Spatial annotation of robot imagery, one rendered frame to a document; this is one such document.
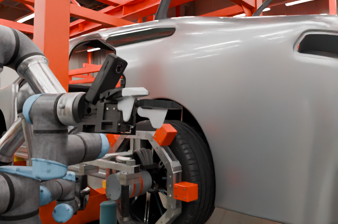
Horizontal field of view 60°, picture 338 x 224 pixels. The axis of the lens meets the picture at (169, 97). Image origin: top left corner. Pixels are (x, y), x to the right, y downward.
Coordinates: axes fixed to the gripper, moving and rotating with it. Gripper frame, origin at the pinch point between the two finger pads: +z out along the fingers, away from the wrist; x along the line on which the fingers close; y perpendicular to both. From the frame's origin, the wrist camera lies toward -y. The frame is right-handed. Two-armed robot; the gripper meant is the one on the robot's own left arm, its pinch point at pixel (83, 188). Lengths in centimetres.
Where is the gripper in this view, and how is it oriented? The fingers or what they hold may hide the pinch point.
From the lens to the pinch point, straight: 164.9
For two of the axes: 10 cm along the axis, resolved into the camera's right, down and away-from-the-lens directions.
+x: 10.0, 0.0, 0.3
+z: -0.3, 0.7, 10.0
